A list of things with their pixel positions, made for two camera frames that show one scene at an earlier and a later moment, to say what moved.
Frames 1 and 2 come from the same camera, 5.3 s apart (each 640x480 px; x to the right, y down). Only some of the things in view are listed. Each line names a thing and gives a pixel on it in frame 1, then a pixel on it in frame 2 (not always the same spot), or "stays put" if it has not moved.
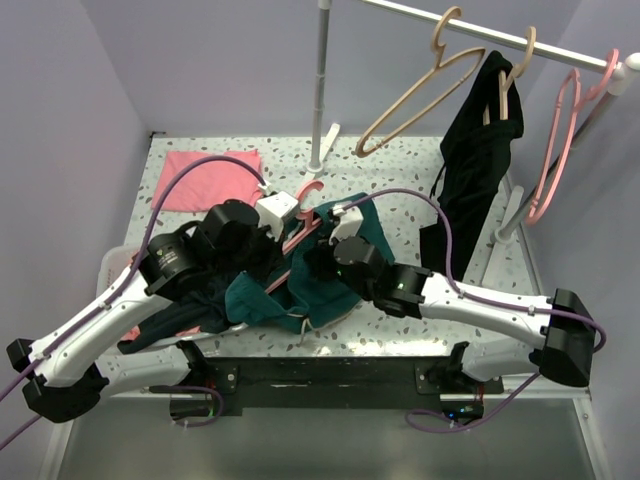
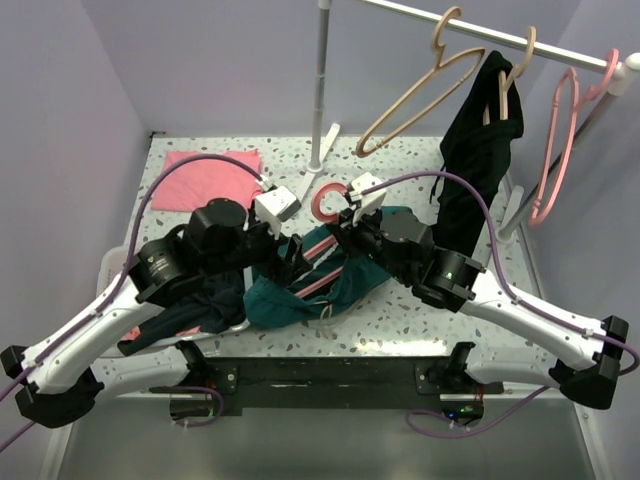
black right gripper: (318, 257) to (349, 231)
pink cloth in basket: (132, 334) stays put
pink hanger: (296, 231) to (328, 187)
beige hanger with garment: (517, 73) stays put
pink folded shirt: (204, 185) stays put
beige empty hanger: (437, 49) stays put
